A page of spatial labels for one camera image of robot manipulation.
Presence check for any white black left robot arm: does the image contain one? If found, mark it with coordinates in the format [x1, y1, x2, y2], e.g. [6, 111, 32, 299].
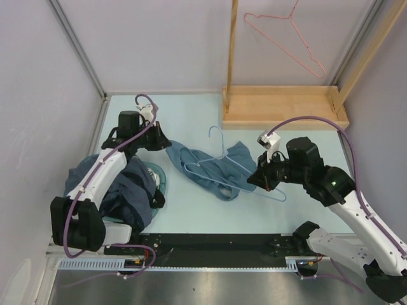
[50, 105, 171, 258]

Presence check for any blue tank top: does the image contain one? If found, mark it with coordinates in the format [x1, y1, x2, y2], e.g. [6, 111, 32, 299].
[165, 140, 256, 201]

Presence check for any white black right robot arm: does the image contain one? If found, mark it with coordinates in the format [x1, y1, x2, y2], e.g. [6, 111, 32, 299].
[247, 133, 406, 303]

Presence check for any dark blue clothes pile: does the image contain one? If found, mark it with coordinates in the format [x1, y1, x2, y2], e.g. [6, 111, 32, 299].
[65, 154, 167, 230]

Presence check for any pink wire hanger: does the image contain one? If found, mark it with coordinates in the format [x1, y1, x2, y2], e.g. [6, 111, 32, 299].
[244, 1, 326, 79]

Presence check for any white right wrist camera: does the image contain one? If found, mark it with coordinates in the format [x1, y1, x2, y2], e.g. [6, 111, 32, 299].
[257, 131, 281, 163]

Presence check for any white slotted cable duct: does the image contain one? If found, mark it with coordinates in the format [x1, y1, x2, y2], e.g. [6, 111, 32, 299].
[58, 258, 298, 273]

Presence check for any wooden hanger rack with tray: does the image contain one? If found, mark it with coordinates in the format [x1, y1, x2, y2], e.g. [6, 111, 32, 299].
[222, 1, 406, 130]

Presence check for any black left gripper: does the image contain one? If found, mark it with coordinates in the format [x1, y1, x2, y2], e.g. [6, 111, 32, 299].
[132, 121, 171, 151]

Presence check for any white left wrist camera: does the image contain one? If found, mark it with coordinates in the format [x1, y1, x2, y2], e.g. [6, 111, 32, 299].
[136, 104, 158, 122]

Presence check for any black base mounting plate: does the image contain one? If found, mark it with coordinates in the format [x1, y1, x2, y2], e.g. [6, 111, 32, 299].
[103, 233, 333, 276]

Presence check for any aluminium frame rail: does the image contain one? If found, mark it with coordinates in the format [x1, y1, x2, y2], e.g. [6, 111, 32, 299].
[47, 1, 108, 154]

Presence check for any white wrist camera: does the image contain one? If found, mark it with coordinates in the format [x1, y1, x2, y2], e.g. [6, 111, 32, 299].
[257, 131, 281, 163]
[136, 104, 158, 122]

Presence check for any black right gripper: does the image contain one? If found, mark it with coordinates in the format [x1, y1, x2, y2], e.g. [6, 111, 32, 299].
[247, 149, 307, 192]

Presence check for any light blue wire hanger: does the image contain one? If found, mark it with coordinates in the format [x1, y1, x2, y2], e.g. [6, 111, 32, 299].
[184, 125, 287, 202]

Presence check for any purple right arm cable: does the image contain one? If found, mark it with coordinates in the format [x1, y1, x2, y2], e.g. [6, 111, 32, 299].
[268, 115, 407, 293]

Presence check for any teal plastic basket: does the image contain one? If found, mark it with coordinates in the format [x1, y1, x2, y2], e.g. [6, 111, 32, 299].
[63, 161, 169, 223]

